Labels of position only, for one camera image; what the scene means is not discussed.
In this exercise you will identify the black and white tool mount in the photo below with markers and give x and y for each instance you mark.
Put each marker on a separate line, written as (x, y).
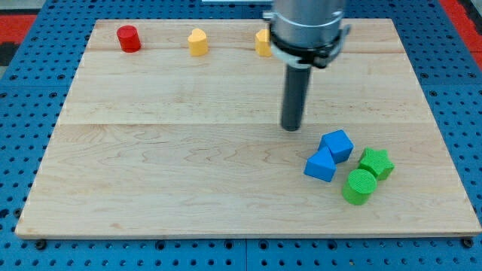
(303, 57)

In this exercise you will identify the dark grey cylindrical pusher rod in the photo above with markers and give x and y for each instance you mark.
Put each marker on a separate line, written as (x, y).
(294, 96)

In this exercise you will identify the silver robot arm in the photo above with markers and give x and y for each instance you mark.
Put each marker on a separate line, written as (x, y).
(304, 34)

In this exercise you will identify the yellow block behind arm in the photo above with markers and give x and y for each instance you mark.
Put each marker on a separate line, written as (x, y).
(262, 43)

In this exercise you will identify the blue cube block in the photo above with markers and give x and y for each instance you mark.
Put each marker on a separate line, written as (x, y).
(339, 145)

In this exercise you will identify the green star block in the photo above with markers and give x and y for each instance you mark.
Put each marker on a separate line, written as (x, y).
(377, 162)

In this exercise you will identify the blue triangular prism block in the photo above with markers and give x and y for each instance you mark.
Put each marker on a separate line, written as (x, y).
(321, 165)

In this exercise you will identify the yellow heart block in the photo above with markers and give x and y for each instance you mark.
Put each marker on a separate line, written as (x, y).
(198, 42)

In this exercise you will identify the green cylinder block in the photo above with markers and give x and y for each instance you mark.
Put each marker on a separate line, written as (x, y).
(359, 186)

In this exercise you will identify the light wooden board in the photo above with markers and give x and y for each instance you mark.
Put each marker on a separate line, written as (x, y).
(160, 144)

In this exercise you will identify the red cylinder block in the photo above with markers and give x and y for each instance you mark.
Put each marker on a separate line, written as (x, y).
(129, 40)

